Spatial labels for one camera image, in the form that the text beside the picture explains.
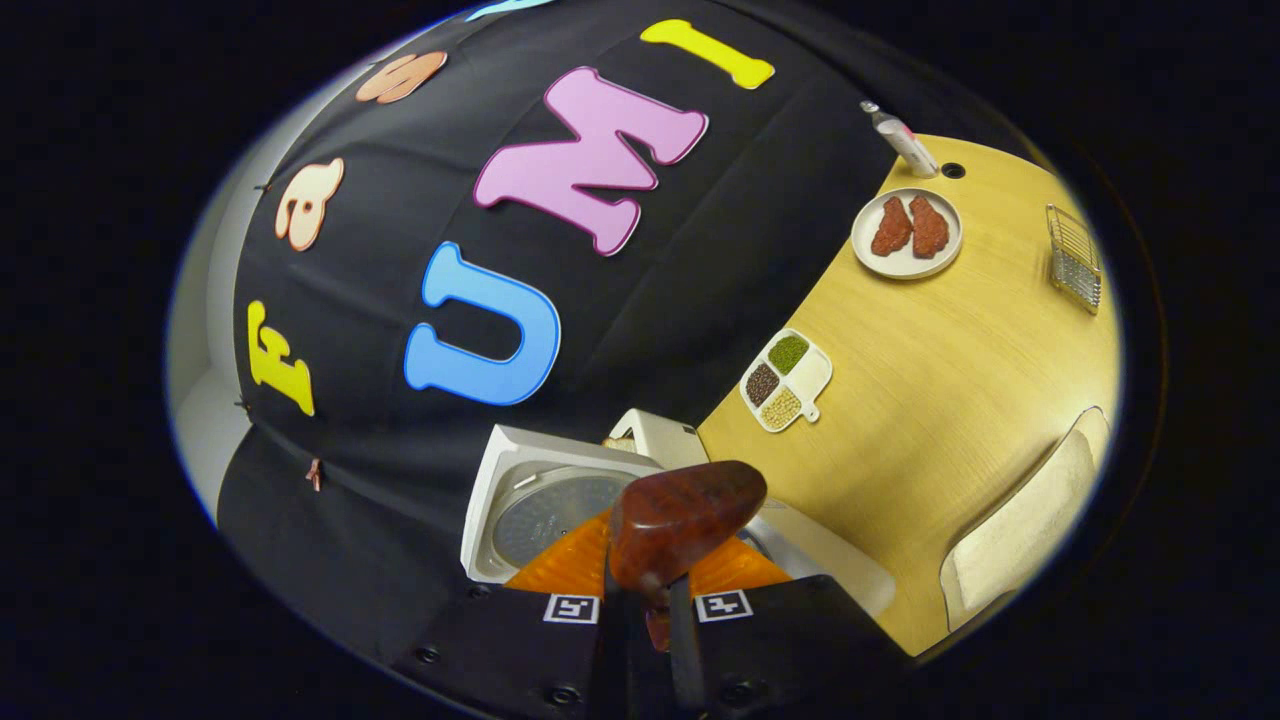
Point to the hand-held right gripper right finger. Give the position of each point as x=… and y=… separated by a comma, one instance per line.
x=790, y=650

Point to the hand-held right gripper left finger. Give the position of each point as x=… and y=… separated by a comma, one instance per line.
x=500, y=650

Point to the white rice cooker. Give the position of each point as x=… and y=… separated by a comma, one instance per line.
x=540, y=500

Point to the brown wooden spoon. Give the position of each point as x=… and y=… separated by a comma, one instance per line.
x=680, y=515

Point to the toasted bread slice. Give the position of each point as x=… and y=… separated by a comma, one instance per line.
x=620, y=442

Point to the white toaster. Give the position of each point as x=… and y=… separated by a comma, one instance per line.
x=665, y=440

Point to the copper cloth clip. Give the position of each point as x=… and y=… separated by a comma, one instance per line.
x=314, y=474

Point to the white divided grain dish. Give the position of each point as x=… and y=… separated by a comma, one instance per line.
x=785, y=380

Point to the white round plate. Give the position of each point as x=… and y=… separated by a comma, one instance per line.
x=905, y=265

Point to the black backdrop cloth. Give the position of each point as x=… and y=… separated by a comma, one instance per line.
x=700, y=220

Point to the clear bottle with pink label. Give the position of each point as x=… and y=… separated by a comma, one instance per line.
x=905, y=145

